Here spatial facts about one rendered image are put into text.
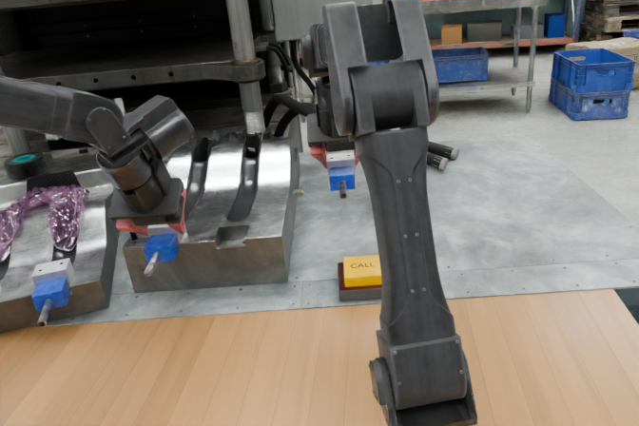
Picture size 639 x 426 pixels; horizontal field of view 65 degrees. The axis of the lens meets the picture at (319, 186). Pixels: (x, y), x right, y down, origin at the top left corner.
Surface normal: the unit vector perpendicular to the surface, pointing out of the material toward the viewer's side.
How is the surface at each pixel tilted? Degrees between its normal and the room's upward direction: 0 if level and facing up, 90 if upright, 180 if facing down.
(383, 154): 66
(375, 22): 80
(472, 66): 92
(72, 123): 90
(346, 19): 54
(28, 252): 24
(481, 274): 0
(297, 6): 90
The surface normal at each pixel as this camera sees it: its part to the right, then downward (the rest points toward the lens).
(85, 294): 0.29, 0.37
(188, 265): -0.01, 0.40
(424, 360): 0.10, -0.01
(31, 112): 0.51, 0.28
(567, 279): -0.09, -0.91
